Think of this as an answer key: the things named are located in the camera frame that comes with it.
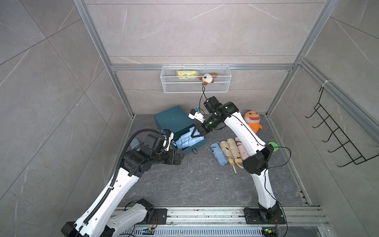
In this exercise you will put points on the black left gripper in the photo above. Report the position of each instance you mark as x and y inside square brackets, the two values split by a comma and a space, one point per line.
[177, 158]

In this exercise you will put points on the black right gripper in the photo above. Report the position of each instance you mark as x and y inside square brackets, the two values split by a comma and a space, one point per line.
[202, 131]

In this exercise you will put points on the light blue umbrella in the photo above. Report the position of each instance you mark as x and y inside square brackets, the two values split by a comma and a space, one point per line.
[218, 154]
[186, 141]

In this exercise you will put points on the teal drawer cabinet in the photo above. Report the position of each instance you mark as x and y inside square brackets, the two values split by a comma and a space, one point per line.
[177, 121]

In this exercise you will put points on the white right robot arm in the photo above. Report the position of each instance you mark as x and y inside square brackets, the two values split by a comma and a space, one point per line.
[259, 152]

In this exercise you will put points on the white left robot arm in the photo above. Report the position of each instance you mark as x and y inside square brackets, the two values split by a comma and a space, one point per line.
[98, 220]

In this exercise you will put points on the beige folded umbrella left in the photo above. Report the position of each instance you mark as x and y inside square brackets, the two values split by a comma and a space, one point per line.
[228, 154]

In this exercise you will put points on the beige folded umbrella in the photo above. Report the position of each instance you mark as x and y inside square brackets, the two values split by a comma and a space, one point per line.
[228, 154]
[236, 157]

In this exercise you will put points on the beige folded umbrella right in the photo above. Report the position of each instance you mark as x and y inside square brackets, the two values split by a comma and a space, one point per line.
[236, 157]

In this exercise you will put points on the pink folded umbrella left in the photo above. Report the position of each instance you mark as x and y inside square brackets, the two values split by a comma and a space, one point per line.
[242, 150]

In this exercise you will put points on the blue grey cylinder case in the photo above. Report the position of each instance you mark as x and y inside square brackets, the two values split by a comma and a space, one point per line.
[135, 144]

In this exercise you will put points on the brown white plush dog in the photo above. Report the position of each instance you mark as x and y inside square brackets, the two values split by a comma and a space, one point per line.
[208, 79]

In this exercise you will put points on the yellow item in basket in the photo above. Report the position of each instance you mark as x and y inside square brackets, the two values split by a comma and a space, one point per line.
[187, 74]

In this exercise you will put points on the orange shark plush toy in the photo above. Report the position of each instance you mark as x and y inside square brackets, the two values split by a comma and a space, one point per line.
[253, 120]

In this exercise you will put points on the green lidded round tin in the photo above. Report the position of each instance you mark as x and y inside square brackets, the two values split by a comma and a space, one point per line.
[274, 145]

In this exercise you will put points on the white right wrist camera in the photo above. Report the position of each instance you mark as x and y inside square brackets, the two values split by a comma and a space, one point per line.
[196, 114]

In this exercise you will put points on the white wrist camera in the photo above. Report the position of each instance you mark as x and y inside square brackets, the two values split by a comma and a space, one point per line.
[168, 138]
[196, 114]

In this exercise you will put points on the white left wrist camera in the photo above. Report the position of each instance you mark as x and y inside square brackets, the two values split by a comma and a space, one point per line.
[168, 138]

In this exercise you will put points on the white wire wall basket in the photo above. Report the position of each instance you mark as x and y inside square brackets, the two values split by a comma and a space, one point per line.
[171, 83]

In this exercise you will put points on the black wire wall hook rack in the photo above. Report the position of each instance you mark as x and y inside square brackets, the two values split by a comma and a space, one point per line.
[335, 131]

